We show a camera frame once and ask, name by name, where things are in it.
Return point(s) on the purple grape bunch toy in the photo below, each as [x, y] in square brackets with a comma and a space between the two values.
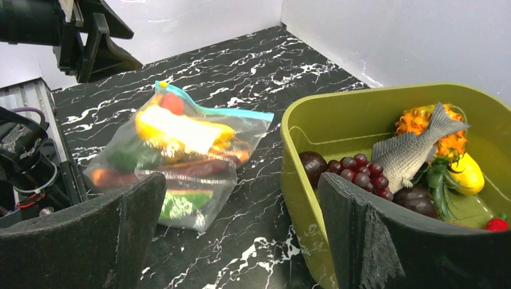
[363, 173]

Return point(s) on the red chili toy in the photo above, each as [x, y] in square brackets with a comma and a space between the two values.
[173, 103]

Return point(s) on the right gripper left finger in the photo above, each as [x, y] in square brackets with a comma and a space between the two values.
[100, 243]

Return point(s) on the watermelon slice toy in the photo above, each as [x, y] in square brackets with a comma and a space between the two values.
[180, 203]

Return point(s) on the grey fish toy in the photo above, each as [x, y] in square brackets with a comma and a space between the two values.
[402, 156]

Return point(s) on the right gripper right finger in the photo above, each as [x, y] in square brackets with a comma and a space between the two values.
[376, 243]

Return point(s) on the green avocado toy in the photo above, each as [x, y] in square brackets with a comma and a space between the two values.
[127, 156]

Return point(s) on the yellow bell pepper toy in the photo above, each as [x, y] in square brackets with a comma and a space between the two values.
[165, 130]

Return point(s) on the yellow lemon toy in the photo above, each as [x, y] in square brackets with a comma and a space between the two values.
[468, 175]

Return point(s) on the olive green plastic bin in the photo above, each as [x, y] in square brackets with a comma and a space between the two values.
[338, 125]

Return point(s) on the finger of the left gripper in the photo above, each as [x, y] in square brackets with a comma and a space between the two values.
[118, 28]
[100, 57]

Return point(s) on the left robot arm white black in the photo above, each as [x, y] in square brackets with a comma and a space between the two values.
[31, 22]

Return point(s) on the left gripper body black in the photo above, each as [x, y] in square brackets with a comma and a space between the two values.
[72, 40]

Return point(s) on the dark plum toy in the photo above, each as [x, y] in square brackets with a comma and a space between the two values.
[314, 165]
[417, 199]

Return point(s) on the red strawberry toy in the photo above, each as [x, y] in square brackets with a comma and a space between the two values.
[497, 224]

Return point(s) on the clear zip top bag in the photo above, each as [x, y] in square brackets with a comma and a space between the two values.
[250, 127]

